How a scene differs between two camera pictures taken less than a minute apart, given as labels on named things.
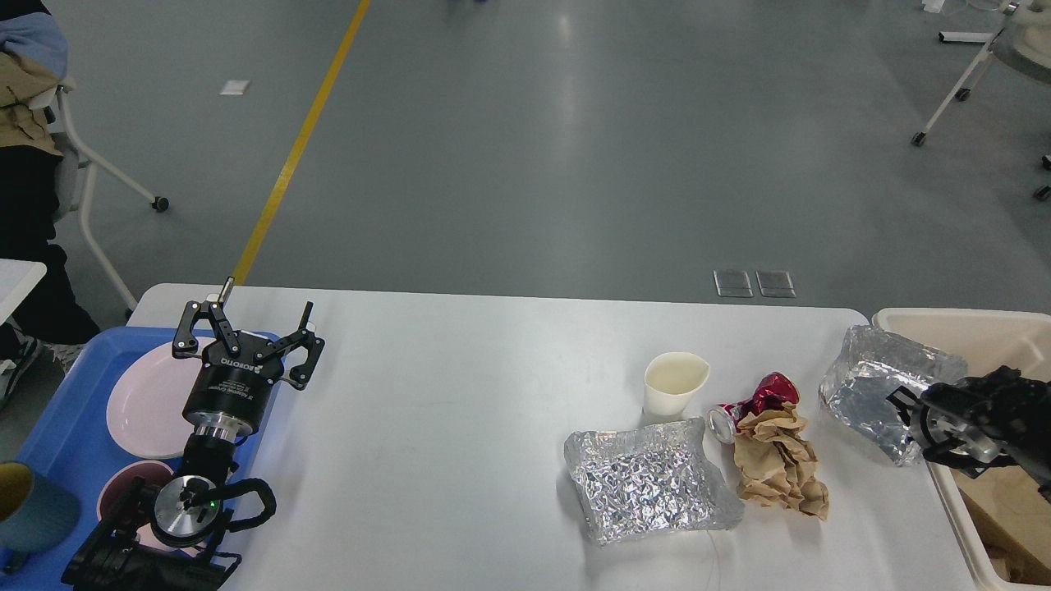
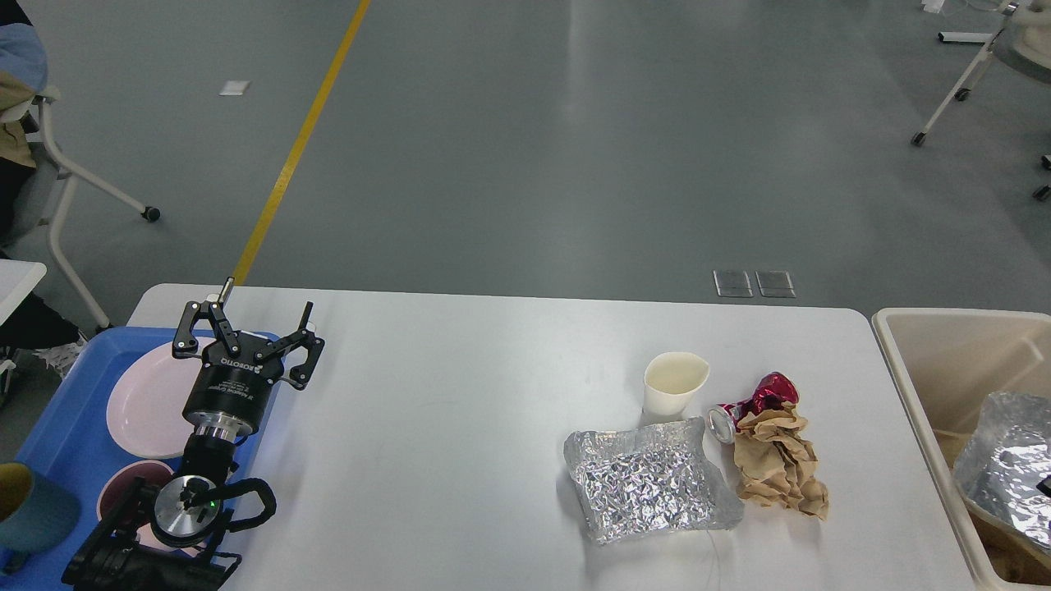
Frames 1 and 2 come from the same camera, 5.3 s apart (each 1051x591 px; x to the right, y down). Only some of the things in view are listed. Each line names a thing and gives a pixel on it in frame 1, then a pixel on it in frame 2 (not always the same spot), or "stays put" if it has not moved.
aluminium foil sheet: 648,481 stays put
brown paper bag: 1013,517 stays put
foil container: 871,365 -> 1000,468
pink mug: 154,474 stays put
